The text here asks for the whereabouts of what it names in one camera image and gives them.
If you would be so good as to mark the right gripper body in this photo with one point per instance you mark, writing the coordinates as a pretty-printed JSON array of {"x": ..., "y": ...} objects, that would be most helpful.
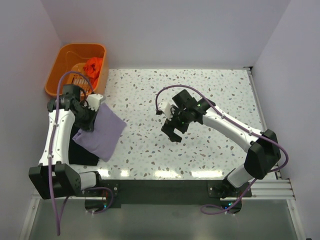
[{"x": 179, "y": 121}]

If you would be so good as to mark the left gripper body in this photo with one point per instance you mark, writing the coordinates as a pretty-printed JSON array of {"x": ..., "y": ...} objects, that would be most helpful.
[{"x": 84, "y": 119}]

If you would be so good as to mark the purple t shirt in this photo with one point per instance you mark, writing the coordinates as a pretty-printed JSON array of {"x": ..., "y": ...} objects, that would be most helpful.
[{"x": 107, "y": 129}]

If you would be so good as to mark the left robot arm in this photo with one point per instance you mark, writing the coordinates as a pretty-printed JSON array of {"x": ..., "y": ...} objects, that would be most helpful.
[{"x": 53, "y": 176}]

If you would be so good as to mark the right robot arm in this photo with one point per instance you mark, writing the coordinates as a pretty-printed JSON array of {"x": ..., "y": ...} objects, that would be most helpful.
[{"x": 261, "y": 147}]

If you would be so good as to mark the folded black t shirt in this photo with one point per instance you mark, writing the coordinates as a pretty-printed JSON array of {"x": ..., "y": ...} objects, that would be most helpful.
[{"x": 77, "y": 155}]

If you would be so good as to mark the orange t shirt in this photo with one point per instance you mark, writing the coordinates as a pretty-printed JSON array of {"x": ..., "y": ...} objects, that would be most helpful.
[{"x": 92, "y": 69}]

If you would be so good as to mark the orange plastic basket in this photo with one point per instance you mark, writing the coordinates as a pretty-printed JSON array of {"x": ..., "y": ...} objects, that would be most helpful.
[{"x": 72, "y": 57}]

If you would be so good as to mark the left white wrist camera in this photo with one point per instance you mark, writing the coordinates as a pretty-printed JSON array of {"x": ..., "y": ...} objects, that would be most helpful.
[{"x": 94, "y": 101}]

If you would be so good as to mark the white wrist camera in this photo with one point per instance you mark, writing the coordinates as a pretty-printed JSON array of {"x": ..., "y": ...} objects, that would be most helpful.
[
  {"x": 94, "y": 101},
  {"x": 165, "y": 108}
]

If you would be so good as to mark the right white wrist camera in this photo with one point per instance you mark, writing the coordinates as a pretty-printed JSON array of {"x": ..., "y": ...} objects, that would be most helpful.
[{"x": 165, "y": 108}]

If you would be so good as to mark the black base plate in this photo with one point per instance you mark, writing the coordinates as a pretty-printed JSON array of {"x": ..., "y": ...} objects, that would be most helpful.
[{"x": 214, "y": 194}]

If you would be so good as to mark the aluminium rail frame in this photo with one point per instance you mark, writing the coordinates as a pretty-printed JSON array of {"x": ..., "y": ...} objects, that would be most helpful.
[{"x": 145, "y": 153}]

